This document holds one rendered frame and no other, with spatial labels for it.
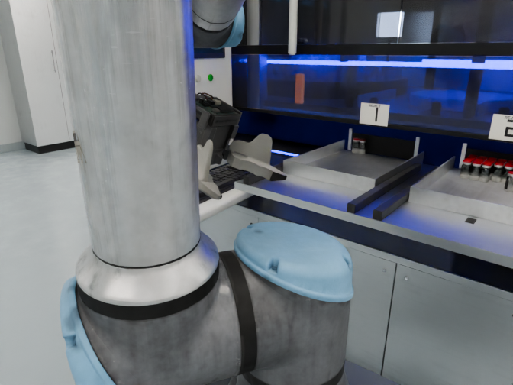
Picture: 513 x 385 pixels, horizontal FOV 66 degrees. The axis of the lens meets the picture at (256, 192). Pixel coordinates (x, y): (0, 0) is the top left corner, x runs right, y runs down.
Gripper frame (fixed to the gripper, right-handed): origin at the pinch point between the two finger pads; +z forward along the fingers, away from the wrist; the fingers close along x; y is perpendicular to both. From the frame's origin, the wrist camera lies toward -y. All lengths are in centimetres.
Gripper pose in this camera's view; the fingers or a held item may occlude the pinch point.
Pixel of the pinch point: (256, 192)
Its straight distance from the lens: 51.5
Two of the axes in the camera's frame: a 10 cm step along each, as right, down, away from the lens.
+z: 7.5, 5.3, -4.1
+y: 3.5, -8.3, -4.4
